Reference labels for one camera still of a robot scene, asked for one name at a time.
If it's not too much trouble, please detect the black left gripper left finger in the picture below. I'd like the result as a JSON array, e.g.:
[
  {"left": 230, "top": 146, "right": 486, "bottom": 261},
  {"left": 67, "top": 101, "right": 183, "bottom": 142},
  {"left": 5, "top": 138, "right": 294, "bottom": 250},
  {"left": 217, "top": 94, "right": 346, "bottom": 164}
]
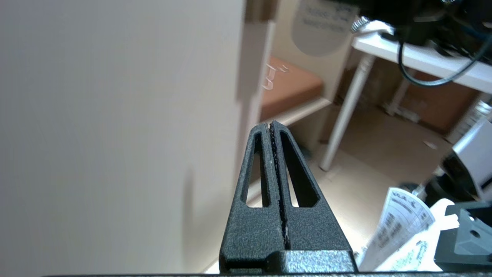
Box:
[{"left": 219, "top": 123, "right": 286, "bottom": 275}]

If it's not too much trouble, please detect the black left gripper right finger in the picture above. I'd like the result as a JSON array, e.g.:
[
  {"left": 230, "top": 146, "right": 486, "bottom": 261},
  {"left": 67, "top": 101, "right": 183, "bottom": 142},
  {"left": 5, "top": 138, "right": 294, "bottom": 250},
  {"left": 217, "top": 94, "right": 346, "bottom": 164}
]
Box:
[{"left": 270, "top": 120, "right": 353, "bottom": 251}]

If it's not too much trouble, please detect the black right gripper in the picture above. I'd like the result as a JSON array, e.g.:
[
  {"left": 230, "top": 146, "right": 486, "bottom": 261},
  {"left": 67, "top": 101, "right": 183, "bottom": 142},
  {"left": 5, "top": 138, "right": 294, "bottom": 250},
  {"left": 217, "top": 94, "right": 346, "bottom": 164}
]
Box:
[{"left": 359, "top": 0, "right": 449, "bottom": 45}]

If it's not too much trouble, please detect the blue do-not-disturb door sign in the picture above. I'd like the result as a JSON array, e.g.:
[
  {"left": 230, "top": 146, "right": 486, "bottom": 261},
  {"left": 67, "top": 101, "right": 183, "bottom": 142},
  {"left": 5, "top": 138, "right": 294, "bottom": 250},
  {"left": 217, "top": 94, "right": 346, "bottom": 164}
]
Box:
[{"left": 291, "top": 0, "right": 360, "bottom": 57}]

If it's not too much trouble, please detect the beige room door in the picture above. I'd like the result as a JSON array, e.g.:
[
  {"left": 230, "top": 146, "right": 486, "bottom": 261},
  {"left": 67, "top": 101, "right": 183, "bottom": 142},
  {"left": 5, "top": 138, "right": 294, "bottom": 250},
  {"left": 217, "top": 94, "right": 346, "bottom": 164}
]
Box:
[{"left": 0, "top": 0, "right": 276, "bottom": 274}]

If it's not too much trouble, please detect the white table top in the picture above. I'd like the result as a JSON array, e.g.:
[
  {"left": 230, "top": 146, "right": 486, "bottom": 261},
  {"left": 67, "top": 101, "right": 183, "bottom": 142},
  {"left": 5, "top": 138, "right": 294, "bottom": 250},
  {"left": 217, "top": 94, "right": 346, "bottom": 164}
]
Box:
[{"left": 352, "top": 21, "right": 492, "bottom": 95}]

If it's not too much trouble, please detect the thin white table leg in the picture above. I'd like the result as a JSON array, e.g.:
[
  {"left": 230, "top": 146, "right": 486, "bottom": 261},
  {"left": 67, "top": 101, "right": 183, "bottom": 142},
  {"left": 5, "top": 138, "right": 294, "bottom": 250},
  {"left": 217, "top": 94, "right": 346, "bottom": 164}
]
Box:
[{"left": 384, "top": 79, "right": 412, "bottom": 116}]

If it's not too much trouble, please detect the white printed paper label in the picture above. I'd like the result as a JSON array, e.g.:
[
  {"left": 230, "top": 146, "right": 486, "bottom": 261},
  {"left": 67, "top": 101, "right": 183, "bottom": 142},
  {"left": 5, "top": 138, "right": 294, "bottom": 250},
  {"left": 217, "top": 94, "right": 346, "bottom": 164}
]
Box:
[{"left": 357, "top": 187, "right": 435, "bottom": 272}]

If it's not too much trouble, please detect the brown cabinet under table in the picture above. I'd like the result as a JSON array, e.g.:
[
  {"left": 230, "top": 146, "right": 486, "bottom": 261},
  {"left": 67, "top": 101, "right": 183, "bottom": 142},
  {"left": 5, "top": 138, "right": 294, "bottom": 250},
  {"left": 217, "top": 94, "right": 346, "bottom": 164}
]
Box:
[{"left": 379, "top": 58, "right": 481, "bottom": 133}]

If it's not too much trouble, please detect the white slanted bar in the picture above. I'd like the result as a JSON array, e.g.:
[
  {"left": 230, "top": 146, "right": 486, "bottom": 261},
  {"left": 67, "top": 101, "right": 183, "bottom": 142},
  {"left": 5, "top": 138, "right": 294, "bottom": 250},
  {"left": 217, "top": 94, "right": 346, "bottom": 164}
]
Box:
[{"left": 319, "top": 54, "right": 375, "bottom": 172}]

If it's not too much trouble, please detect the brown leather seat cushion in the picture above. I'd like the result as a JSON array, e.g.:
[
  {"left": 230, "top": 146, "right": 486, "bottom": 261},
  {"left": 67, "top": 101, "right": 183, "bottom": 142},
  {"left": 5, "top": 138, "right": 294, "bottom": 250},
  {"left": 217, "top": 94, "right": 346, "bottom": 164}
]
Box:
[{"left": 261, "top": 56, "right": 324, "bottom": 122}]

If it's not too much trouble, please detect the silver white robot housing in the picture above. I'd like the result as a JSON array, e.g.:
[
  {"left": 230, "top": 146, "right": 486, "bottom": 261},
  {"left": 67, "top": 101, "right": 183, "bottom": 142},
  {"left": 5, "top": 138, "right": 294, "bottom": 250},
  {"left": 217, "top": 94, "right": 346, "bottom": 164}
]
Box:
[{"left": 440, "top": 102, "right": 492, "bottom": 201}]

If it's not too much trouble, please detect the black right camera cable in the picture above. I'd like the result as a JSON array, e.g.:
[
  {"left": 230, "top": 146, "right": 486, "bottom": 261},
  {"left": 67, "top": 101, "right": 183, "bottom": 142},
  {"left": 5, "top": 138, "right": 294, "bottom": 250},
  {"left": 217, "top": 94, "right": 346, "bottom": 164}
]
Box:
[{"left": 398, "top": 38, "right": 492, "bottom": 87}]

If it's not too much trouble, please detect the white wire clothes hanger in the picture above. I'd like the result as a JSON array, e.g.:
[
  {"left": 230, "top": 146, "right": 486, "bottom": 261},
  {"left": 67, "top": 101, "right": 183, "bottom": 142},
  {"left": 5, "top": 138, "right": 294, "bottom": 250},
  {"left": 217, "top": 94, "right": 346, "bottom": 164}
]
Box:
[{"left": 263, "top": 63, "right": 289, "bottom": 90}]

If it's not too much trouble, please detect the black robot torso bracket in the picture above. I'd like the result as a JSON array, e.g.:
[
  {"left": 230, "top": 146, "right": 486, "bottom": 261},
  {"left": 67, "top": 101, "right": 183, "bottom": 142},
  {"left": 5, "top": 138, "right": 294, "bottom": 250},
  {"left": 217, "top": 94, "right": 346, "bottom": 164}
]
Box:
[{"left": 434, "top": 202, "right": 492, "bottom": 272}]

